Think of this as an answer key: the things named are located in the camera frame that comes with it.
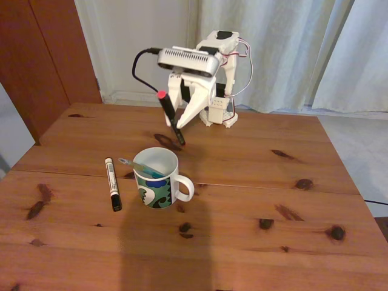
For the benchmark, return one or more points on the white mug, green blue pattern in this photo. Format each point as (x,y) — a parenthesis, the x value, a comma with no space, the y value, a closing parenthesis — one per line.
(151,194)

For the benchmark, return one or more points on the wide white curtain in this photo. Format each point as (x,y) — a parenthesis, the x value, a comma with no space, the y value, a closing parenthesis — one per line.
(303,30)

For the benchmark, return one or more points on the teal mechanical pencil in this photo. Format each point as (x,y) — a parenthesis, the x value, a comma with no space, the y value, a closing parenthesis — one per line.
(133,163)

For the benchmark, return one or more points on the black pen with red ends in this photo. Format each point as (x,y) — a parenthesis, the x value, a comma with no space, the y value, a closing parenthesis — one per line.
(169,110)

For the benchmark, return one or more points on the silver camera box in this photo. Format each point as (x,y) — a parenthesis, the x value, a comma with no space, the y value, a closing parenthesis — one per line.
(188,60)

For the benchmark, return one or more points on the narrow white curtain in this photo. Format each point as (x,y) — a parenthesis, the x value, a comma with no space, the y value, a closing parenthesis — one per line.
(363,60)

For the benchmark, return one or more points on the brown wooden cabinet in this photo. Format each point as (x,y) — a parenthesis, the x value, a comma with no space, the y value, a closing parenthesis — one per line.
(36,60)

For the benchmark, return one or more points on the white marker with black cap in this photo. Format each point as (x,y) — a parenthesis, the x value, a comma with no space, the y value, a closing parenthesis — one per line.
(112,182)

